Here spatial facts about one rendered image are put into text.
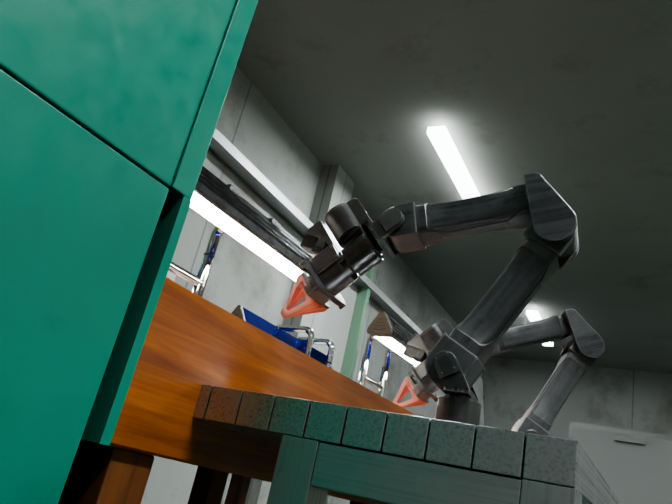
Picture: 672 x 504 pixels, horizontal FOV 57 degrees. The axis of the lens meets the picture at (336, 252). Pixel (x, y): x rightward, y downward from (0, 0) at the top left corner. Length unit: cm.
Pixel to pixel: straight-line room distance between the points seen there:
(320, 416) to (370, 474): 8
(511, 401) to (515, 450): 884
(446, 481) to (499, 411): 884
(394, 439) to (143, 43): 47
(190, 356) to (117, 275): 17
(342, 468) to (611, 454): 852
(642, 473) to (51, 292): 873
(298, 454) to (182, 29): 47
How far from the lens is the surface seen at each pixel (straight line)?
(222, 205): 121
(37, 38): 61
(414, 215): 102
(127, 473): 73
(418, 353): 151
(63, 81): 61
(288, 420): 69
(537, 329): 155
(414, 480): 62
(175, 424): 74
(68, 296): 59
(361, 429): 65
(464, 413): 90
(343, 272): 103
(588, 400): 931
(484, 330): 93
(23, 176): 57
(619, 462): 910
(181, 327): 73
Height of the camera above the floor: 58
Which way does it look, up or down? 21 degrees up
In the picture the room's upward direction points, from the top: 13 degrees clockwise
